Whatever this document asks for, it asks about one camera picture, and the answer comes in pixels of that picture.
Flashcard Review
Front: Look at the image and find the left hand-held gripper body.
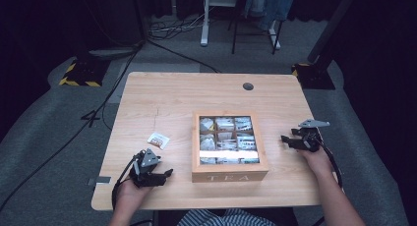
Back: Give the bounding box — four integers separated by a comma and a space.
128, 147, 162, 189

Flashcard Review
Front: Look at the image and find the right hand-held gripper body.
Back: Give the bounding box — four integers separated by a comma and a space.
290, 118, 331, 153

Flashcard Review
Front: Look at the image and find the tea bag with orange print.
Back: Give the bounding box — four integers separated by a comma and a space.
147, 131, 171, 151

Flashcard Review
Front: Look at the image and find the wooden tea box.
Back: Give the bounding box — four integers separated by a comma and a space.
191, 109, 270, 184

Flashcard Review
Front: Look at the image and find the person's right hand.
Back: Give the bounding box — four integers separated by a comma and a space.
298, 144, 333, 179

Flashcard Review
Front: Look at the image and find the person's left hand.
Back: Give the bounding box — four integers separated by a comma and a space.
115, 178, 153, 211

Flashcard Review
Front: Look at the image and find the grey tape strip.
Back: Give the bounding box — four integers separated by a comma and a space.
87, 175, 113, 187

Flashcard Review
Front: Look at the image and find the black yellow striped stand base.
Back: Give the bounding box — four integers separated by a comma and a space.
290, 62, 336, 90
58, 57, 111, 88

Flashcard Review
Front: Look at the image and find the pile of white tea bags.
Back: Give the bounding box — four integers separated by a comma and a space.
198, 116, 261, 165

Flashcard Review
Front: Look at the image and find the person's striped clothing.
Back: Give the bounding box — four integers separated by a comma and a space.
176, 207, 278, 226

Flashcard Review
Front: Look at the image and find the black slanted stand pole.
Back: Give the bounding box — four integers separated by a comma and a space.
306, 0, 360, 65

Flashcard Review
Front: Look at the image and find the hanging blue clothing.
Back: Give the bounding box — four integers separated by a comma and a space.
243, 0, 298, 31

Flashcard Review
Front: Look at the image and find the white desk leg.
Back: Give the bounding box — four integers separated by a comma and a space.
200, 0, 242, 48

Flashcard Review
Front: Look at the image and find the black upright stand pole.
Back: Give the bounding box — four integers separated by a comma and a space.
130, 0, 150, 48

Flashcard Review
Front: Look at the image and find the left hand-held gripper black cable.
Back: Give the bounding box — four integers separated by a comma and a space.
111, 152, 146, 211

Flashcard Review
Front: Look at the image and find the hand-held gripper black cable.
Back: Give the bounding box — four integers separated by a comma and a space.
111, 152, 146, 211
308, 134, 344, 190

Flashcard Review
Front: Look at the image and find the right hand-held gripper black cable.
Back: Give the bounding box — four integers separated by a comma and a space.
308, 134, 344, 190

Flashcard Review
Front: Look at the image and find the long black floor cable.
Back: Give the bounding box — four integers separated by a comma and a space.
0, 45, 142, 214

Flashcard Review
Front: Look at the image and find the black metal chair frame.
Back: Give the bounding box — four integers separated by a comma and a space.
230, 16, 285, 56

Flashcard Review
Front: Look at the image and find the bundle of floor cables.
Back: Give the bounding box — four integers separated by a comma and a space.
148, 13, 205, 42

